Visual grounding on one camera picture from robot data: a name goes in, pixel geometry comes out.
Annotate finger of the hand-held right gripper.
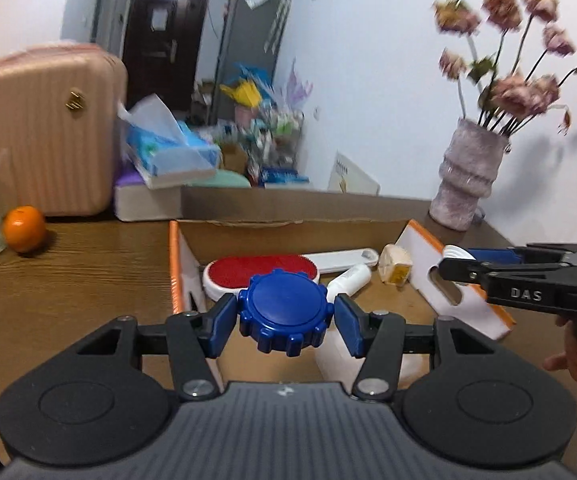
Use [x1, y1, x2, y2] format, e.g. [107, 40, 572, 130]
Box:
[439, 257, 572, 287]
[469, 243, 577, 264]

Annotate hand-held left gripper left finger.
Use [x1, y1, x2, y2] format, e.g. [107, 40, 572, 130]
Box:
[73, 292, 242, 401]

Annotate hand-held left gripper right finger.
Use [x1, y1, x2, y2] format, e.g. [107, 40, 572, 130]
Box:
[333, 294, 499, 402]

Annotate wire rack of small bottles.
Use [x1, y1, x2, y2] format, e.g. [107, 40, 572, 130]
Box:
[248, 105, 305, 168]

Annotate orange cardboard box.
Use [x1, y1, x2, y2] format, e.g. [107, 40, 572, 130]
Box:
[168, 185, 517, 391]

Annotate red and white lint brush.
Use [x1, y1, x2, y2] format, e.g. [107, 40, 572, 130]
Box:
[202, 247, 380, 301]

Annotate person's right hand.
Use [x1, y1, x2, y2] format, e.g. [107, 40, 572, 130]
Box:
[543, 317, 577, 387]

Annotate grey interior door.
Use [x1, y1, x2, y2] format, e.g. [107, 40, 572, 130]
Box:
[91, 0, 122, 56]

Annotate white round plastic item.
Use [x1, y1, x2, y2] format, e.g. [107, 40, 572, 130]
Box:
[441, 244, 477, 288]

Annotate purple and white box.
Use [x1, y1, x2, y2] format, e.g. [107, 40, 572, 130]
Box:
[113, 167, 184, 222]

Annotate pale pink textured vase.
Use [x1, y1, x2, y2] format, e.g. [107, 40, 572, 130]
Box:
[429, 117, 512, 232]

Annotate blue and white packet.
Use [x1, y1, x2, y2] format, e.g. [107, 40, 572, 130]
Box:
[261, 166, 310, 187]

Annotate small brown carton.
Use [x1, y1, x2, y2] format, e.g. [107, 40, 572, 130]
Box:
[220, 144, 248, 174]

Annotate blue gear-shaped cap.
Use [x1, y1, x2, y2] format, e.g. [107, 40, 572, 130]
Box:
[238, 269, 437, 393]

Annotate small white bottle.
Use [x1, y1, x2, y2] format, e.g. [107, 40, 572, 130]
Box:
[326, 264, 372, 297]

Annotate blue and white tissue pack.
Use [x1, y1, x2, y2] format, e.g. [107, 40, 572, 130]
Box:
[117, 94, 222, 191]

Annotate blue plastic object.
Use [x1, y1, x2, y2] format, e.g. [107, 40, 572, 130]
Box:
[233, 62, 270, 91]

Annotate purple flower wall sticker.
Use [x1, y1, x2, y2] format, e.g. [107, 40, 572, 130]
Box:
[288, 59, 315, 111]

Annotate pale green object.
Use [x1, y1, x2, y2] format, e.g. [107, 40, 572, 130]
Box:
[212, 167, 252, 189]

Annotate bunch of dried pink roses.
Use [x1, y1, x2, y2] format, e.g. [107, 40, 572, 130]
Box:
[431, 0, 577, 138]

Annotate small yellow white carton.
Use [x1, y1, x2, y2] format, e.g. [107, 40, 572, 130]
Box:
[379, 243, 414, 287]

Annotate yellow watering can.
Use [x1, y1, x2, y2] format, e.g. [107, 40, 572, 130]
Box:
[220, 82, 262, 108]

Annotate grey refrigerator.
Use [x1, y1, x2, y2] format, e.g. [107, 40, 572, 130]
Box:
[213, 0, 292, 126]

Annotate orange fruit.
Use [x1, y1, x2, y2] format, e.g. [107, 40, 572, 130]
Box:
[2, 206, 48, 253]

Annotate white desk calendar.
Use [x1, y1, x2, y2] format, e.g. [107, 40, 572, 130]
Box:
[327, 150, 382, 196]

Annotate dark brown entrance door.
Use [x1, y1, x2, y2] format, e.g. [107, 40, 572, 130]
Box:
[121, 0, 212, 113]

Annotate pink ribbed suitcase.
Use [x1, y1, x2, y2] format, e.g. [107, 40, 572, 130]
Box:
[0, 42, 129, 218]

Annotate white hanging strips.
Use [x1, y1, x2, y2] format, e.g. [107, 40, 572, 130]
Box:
[263, 0, 290, 54]

